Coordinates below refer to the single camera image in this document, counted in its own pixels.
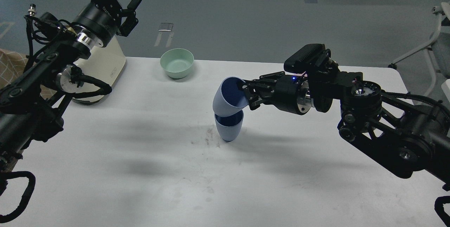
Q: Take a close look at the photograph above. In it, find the beige checkered cloth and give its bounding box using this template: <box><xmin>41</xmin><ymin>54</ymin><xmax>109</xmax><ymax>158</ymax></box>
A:
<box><xmin>0</xmin><ymin>49</ymin><xmax>57</xmax><ymax>101</ymax></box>

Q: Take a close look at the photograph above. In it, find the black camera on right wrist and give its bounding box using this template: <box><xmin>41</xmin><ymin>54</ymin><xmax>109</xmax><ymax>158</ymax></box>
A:
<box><xmin>283</xmin><ymin>44</ymin><xmax>331</xmax><ymax>74</ymax></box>

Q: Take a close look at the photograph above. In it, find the cream white toaster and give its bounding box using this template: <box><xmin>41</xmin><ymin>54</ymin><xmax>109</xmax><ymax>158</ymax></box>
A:
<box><xmin>75</xmin><ymin>36</ymin><xmax>126</xmax><ymax>86</ymax></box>

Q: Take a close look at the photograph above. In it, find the green bowl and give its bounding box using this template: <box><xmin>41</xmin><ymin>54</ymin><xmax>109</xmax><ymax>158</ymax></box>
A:
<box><xmin>160</xmin><ymin>48</ymin><xmax>194</xmax><ymax>79</ymax></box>

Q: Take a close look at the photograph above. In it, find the blue cup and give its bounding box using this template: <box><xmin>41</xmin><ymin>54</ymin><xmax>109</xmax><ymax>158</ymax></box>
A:
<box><xmin>214</xmin><ymin>110</ymin><xmax>244</xmax><ymax>142</ymax></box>
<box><xmin>212</xmin><ymin>77</ymin><xmax>249</xmax><ymax>117</ymax></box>

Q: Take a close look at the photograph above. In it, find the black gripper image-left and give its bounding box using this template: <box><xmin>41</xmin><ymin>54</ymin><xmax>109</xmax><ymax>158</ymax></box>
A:
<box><xmin>73</xmin><ymin>0</ymin><xmax>142</xmax><ymax>47</ymax></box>

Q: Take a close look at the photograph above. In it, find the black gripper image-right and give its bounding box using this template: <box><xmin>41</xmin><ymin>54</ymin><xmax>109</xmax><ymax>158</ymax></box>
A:
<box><xmin>237</xmin><ymin>71</ymin><xmax>315</xmax><ymax>115</ymax></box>

